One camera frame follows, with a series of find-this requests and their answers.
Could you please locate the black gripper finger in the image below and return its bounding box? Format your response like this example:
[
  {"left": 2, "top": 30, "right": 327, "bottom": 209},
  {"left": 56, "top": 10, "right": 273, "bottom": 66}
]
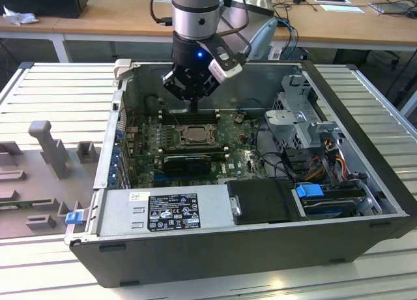
[
  {"left": 194, "top": 74, "right": 220, "bottom": 114},
  {"left": 161, "top": 69, "right": 199, "bottom": 114}
]

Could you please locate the silver square CPU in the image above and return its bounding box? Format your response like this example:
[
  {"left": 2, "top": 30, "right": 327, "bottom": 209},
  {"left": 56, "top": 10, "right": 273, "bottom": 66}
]
[{"left": 184, "top": 125, "right": 210, "bottom": 142}]

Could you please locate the metal socket cover frame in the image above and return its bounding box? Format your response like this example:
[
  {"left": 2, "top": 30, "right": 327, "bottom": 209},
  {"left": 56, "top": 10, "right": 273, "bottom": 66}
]
[{"left": 177, "top": 123, "right": 218, "bottom": 147}]

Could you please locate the black RAM slot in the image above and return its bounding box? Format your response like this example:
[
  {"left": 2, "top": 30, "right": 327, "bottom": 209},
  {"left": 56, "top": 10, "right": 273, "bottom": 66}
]
[
  {"left": 161, "top": 151, "right": 226, "bottom": 160},
  {"left": 161, "top": 143, "right": 222, "bottom": 152},
  {"left": 161, "top": 115, "right": 220, "bottom": 125},
  {"left": 161, "top": 109, "right": 220, "bottom": 116}
]

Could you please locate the CPU socket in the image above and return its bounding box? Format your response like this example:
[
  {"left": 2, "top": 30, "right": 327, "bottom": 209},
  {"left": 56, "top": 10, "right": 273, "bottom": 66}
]
[{"left": 175, "top": 123, "right": 219, "bottom": 148}]

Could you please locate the wooden desk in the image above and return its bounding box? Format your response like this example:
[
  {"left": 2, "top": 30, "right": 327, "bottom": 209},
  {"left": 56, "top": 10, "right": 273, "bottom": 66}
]
[{"left": 0, "top": 0, "right": 417, "bottom": 52}]

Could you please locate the green motherboard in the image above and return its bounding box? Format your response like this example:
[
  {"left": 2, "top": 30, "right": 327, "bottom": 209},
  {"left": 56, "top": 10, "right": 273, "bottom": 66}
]
[{"left": 125, "top": 110, "right": 294, "bottom": 188}]

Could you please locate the black graphics card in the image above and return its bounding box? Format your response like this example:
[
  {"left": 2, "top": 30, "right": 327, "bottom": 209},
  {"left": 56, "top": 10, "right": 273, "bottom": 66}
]
[{"left": 162, "top": 155, "right": 212, "bottom": 176}]

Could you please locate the grey metal drive cage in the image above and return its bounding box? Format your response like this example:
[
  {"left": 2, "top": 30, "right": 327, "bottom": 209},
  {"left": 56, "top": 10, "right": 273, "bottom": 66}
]
[{"left": 263, "top": 74, "right": 347, "bottom": 151}]

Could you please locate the black plastic air shroud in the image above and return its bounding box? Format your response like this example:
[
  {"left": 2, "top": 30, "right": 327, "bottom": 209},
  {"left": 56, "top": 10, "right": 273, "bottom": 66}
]
[{"left": 224, "top": 178, "right": 308, "bottom": 226}]

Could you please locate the black label sticker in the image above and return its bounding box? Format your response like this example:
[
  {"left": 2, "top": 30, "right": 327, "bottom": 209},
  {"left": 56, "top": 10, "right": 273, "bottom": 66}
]
[{"left": 148, "top": 192, "right": 200, "bottom": 232}]

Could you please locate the grey parts rack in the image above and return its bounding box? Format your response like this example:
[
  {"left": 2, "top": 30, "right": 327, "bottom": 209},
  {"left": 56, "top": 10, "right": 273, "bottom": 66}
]
[{"left": 0, "top": 119, "right": 102, "bottom": 239}]

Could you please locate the silver power supply unit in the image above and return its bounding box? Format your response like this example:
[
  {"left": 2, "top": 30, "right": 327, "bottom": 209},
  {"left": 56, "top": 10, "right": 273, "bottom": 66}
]
[{"left": 96, "top": 185, "right": 236, "bottom": 238}]

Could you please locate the blue disk carrier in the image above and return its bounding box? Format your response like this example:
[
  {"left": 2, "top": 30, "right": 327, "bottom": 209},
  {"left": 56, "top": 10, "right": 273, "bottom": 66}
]
[{"left": 295, "top": 182, "right": 324, "bottom": 202}]

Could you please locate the black computer box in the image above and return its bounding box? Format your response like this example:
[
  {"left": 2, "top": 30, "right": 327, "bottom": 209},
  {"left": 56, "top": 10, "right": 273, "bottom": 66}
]
[{"left": 0, "top": 0, "right": 89, "bottom": 19}]

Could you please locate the blue case latch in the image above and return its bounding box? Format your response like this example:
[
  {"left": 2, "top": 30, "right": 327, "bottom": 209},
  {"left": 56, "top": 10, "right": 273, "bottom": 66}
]
[{"left": 65, "top": 211, "right": 83, "bottom": 226}]

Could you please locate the crumpled white paper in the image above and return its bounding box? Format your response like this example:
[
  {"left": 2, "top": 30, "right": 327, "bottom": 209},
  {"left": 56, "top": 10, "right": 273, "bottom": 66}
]
[{"left": 2, "top": 5, "right": 40, "bottom": 27}]

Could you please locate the hard disk drive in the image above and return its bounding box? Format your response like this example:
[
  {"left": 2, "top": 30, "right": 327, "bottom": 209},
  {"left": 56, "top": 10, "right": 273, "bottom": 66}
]
[{"left": 301, "top": 195, "right": 358, "bottom": 220}]

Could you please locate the dark grey PC case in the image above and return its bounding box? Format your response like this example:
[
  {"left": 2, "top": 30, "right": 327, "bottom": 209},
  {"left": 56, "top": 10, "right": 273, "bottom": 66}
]
[{"left": 63, "top": 59, "right": 417, "bottom": 290}]

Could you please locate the green RAM stick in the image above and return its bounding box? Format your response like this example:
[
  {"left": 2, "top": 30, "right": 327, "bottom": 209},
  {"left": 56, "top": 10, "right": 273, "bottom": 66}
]
[{"left": 0, "top": 199, "right": 53, "bottom": 211}]

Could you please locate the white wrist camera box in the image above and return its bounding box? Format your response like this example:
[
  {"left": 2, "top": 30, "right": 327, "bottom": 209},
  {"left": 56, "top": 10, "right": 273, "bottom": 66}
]
[{"left": 208, "top": 47, "right": 244, "bottom": 85}]

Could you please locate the pale grey case handle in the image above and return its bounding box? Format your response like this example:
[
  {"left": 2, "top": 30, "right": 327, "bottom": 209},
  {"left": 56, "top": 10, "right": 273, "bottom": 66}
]
[{"left": 113, "top": 59, "right": 133, "bottom": 82}]

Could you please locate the blue cable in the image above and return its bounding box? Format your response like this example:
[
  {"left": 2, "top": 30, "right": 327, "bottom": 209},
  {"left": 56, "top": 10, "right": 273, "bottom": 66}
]
[{"left": 276, "top": 18, "right": 298, "bottom": 61}]

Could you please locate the yellow red wire bundle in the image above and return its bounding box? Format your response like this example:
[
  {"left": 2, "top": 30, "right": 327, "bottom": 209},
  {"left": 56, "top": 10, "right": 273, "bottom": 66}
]
[{"left": 309, "top": 151, "right": 349, "bottom": 181}]

